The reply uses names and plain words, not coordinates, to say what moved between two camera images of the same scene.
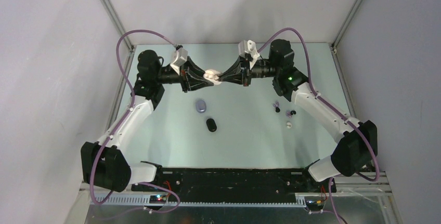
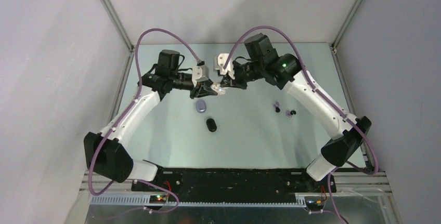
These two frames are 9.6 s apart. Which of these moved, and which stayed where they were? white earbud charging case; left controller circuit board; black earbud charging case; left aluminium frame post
Moved: white earbud charging case
Stayed: left aluminium frame post; left controller circuit board; black earbud charging case
